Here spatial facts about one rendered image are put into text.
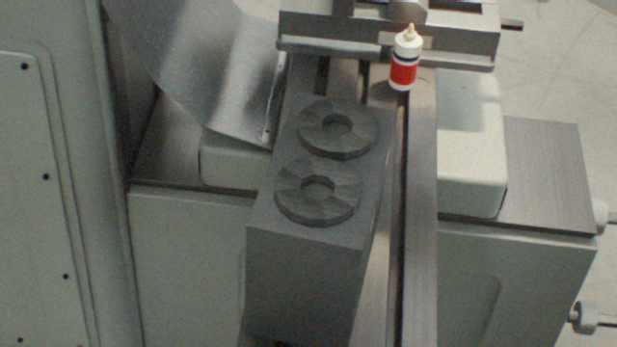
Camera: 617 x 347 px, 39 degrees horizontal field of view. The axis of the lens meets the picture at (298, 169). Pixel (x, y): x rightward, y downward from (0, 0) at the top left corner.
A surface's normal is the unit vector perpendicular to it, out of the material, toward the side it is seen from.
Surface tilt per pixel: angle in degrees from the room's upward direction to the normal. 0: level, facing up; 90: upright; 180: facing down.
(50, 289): 88
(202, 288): 90
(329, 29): 90
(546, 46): 0
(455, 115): 0
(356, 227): 0
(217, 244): 90
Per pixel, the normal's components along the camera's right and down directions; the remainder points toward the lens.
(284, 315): -0.23, 0.67
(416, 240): 0.05, -0.71
